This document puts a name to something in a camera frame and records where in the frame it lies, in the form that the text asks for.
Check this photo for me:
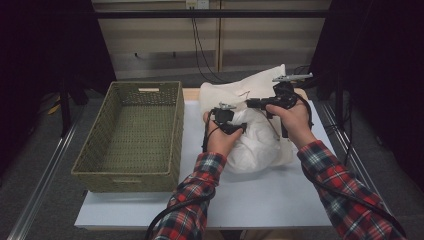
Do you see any black horizontal bar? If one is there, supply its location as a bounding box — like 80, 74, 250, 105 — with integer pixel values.
93, 9, 334, 20

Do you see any person's left hand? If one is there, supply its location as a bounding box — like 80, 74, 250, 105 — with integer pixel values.
202, 111, 244, 158

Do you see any black metal stand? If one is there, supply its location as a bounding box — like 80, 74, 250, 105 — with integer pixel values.
334, 71, 346, 129
58, 78, 73, 138

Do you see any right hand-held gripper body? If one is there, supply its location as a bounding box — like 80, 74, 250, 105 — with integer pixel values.
265, 72, 315, 138

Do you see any green woven basket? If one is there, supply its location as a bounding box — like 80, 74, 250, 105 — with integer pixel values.
70, 80, 185, 194

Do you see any right hand-held gripper black cable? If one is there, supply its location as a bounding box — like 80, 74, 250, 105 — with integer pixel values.
283, 93, 408, 239

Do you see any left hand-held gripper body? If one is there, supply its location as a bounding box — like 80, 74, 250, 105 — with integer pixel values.
212, 102, 238, 127

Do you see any black hanging cable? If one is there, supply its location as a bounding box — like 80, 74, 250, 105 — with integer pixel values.
190, 17, 219, 85
192, 17, 234, 84

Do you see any person's right hand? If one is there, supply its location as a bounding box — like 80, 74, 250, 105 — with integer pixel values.
265, 99, 318, 150

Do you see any cream mesh laundry bag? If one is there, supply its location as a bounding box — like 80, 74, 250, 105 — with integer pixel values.
198, 63, 300, 168

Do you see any black floor cable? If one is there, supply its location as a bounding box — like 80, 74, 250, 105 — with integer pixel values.
292, 64, 313, 77

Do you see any metal floor rail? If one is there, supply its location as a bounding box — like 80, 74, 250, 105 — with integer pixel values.
318, 99, 394, 214
6, 106, 84, 240

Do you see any white wall socket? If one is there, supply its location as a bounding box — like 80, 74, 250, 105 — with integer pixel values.
185, 0, 210, 10

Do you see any white garment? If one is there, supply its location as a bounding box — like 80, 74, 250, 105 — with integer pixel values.
229, 108, 285, 175

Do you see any dark curtain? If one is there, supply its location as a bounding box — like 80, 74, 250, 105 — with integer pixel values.
306, 0, 424, 193
0, 0, 117, 176

